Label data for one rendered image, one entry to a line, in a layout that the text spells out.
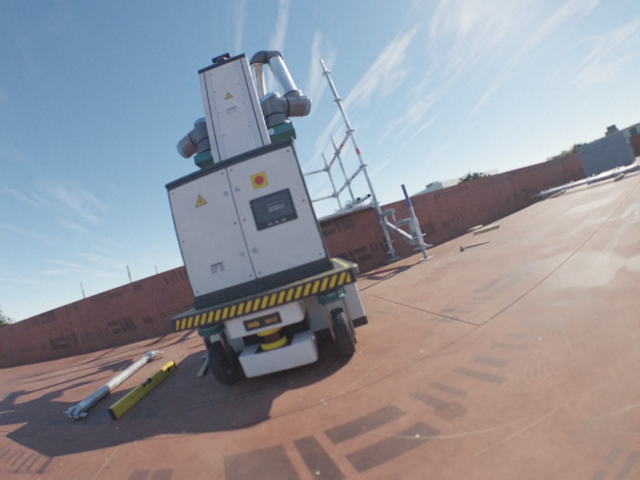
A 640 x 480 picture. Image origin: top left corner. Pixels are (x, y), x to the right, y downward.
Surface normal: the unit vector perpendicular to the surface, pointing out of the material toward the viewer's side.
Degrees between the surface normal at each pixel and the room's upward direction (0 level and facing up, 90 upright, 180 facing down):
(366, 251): 90
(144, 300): 90
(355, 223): 90
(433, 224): 90
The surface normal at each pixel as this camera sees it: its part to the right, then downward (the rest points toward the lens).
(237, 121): 0.01, -0.04
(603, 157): -0.94, 0.29
